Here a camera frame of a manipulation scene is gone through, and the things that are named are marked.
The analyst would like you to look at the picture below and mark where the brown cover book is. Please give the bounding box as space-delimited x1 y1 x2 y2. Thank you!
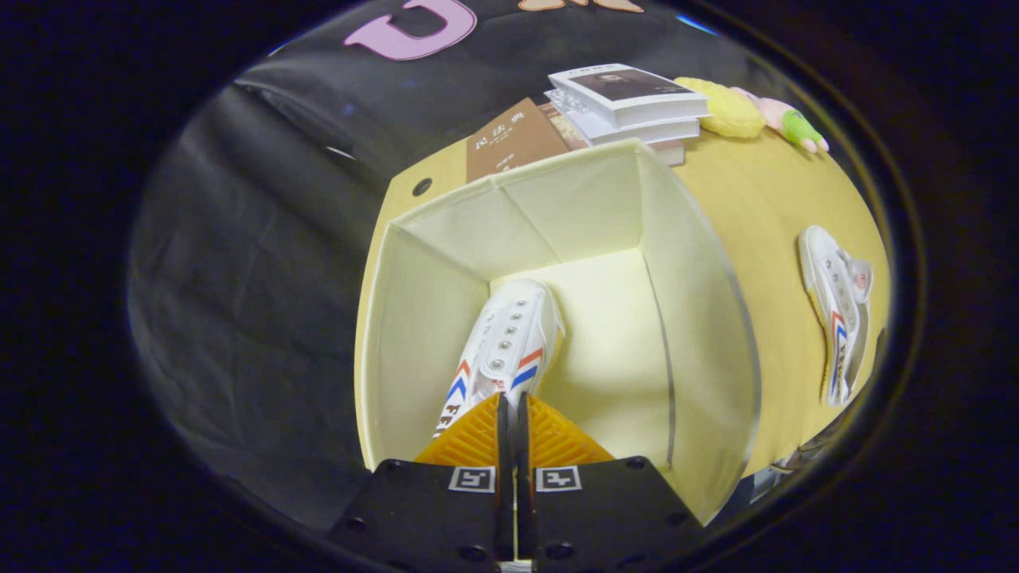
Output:
466 98 570 184

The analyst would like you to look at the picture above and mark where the white patterned cover book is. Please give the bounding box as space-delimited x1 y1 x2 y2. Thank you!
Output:
545 88 701 146

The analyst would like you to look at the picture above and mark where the black backdrop cloth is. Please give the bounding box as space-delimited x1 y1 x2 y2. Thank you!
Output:
127 0 717 526

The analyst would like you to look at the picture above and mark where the foldable fabric storage box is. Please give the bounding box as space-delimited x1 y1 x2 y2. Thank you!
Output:
354 139 763 526

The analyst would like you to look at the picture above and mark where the pink and green plush toy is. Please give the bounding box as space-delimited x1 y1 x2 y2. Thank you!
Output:
731 86 830 154

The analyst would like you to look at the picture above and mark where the yellow plush toy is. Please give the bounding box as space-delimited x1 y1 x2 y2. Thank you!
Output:
675 76 765 139

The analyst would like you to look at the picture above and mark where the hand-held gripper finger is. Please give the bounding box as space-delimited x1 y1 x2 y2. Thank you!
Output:
326 392 515 573
513 392 706 573

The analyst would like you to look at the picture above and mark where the white striped canvas shoe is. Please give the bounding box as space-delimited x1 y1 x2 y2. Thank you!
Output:
432 279 566 440
798 225 874 408

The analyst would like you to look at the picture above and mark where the white portrait cover book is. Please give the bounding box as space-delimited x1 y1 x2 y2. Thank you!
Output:
548 64 709 128

